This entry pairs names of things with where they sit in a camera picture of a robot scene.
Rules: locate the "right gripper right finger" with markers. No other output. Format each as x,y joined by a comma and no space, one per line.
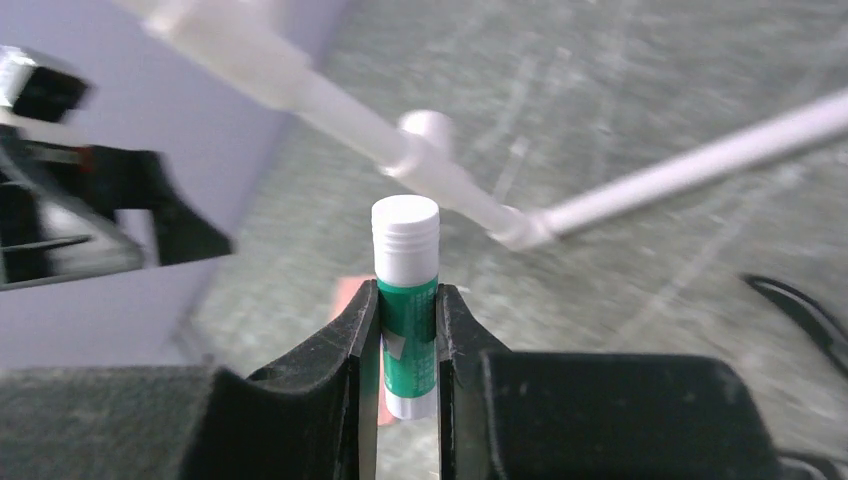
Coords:
506,414

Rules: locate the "pink brown envelope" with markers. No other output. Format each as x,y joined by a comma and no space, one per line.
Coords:
346,288

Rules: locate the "green glue stick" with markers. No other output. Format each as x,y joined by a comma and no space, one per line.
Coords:
406,242

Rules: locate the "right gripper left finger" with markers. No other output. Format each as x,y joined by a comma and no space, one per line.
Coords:
310,414

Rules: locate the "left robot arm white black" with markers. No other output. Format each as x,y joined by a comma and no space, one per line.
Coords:
61,196

